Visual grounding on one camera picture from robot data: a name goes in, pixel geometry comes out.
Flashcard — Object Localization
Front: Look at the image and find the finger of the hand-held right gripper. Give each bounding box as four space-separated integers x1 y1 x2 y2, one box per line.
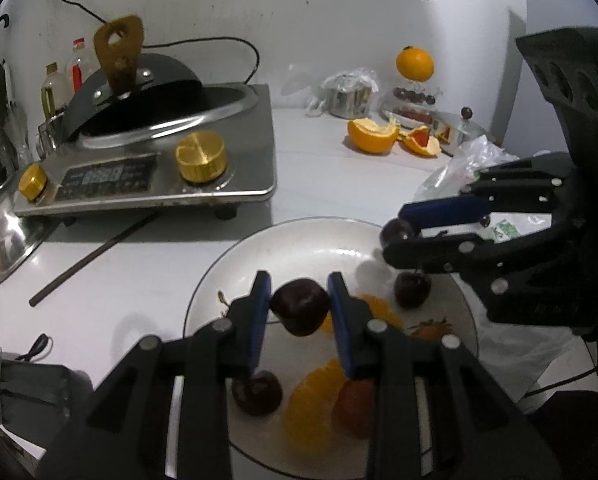
400 154 577 236
381 220 598 327

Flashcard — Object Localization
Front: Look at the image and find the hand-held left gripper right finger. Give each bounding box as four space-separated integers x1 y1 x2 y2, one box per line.
327 271 562 480

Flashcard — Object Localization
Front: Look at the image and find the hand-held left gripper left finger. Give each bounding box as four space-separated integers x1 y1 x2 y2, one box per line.
36 270 272 480

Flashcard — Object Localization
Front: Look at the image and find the small peeled orange segment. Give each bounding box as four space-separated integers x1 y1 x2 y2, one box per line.
320 294 405 333

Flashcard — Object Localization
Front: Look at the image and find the clear green-print plastic bag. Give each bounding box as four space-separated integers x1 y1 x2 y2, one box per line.
413 135 598 403

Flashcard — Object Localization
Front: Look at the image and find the white ceramic plate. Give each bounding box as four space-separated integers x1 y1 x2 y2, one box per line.
183 216 480 478

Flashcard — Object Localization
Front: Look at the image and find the large peeled orange segment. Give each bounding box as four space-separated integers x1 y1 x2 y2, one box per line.
284 359 350 453

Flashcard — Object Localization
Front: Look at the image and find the orange peel with red flesh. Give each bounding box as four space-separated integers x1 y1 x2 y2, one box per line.
399 125 442 159

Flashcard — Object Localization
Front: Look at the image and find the red-orange fruit piece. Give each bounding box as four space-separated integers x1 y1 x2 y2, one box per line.
331 379 375 440

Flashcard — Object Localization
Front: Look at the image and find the plain orange peel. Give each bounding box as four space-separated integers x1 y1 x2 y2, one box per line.
347 117 400 155

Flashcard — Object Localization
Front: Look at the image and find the clear plastic cherry box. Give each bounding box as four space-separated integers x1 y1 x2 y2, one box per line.
381 85 442 128

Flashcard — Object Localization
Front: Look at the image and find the steel cup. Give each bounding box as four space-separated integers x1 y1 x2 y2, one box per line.
326 80 372 120

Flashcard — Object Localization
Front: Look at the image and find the whole orange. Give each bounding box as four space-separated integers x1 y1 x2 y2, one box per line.
396 46 435 82

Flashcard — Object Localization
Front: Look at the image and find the crumpled clear plastic wrap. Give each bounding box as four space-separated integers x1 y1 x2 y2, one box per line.
284 65 380 116

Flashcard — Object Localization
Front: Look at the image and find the steel induction cooker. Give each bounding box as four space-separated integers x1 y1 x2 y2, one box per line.
15 83 278 221

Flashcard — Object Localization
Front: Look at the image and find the dark wooden chopstick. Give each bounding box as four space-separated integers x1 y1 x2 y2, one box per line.
29 212 160 307

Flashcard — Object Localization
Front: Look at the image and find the grey metal device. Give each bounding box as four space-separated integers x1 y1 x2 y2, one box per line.
0 342 94 426

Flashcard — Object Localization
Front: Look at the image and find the clear oil bottle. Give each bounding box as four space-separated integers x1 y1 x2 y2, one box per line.
41 62 72 121

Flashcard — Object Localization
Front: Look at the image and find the red cap bottle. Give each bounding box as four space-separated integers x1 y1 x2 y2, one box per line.
66 38 97 93

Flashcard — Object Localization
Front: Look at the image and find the thin black cable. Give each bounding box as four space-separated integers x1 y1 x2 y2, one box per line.
16 332 54 363

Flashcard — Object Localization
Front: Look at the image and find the black power cable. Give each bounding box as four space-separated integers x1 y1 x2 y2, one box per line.
46 0 261 86

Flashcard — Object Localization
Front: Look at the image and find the black wok with wooden handle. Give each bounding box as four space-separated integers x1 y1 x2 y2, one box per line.
61 15 205 141

